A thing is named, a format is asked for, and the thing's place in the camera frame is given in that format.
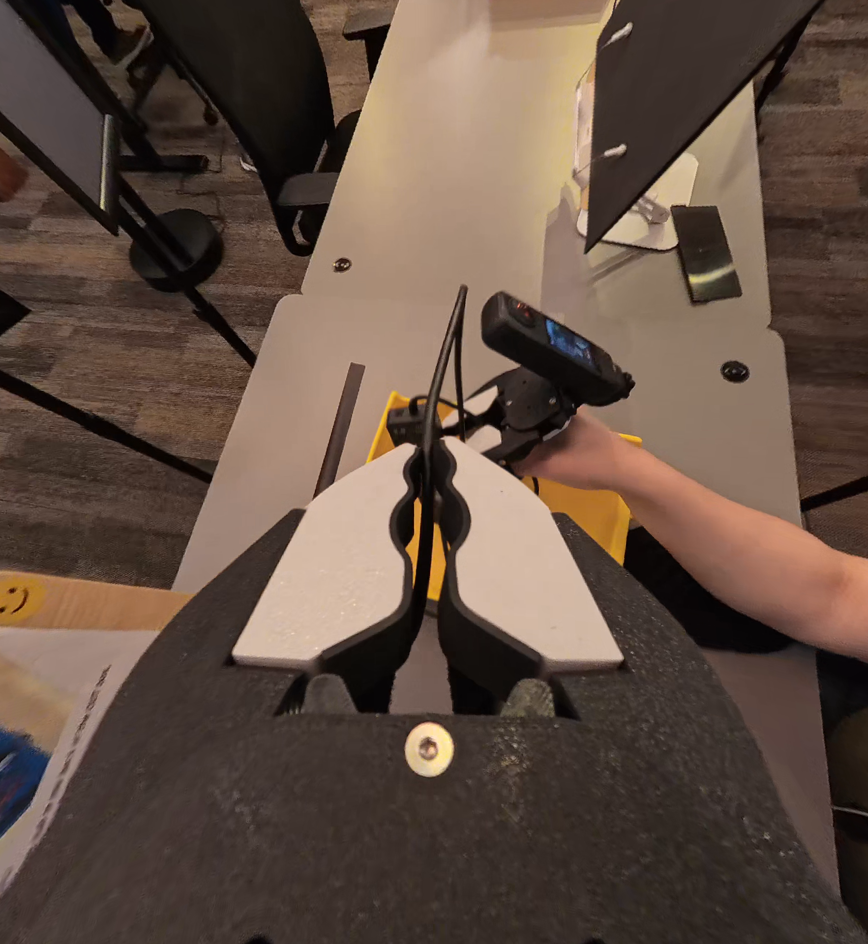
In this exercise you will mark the black office chair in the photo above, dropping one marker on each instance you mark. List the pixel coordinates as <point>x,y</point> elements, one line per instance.
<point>257,74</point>

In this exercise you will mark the round metal desk grommet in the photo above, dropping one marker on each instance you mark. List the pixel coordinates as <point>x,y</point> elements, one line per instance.
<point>343,266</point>
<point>735,370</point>

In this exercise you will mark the yellow smiley sticker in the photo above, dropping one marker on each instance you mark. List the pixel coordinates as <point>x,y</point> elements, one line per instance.
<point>14,601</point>

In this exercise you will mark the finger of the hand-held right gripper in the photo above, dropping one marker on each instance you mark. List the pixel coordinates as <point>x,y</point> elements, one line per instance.
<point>481,428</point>

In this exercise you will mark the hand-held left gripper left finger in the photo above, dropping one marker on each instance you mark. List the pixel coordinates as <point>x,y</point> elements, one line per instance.
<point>323,590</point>

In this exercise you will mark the yellow plastic bin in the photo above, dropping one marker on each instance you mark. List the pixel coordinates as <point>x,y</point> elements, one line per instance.
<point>596,516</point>

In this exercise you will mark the instruction poster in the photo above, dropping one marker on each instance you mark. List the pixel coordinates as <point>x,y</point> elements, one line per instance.
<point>36,693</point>

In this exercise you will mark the black 7-port USB hub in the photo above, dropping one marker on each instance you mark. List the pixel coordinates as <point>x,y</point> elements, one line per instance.
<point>441,384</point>

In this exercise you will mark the person's right forearm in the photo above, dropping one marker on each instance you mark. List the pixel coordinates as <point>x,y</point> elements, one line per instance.
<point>759,553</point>

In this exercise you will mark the grey square plate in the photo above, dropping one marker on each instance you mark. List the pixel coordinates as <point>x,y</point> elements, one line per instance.
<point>707,254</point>

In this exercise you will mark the black monitor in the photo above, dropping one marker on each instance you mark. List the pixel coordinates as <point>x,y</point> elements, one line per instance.
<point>21,89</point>

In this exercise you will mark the person's right hand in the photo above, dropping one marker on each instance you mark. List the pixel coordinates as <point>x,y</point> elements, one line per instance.
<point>589,455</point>

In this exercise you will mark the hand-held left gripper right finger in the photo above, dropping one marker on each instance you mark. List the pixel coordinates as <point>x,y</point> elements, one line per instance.
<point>537,590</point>

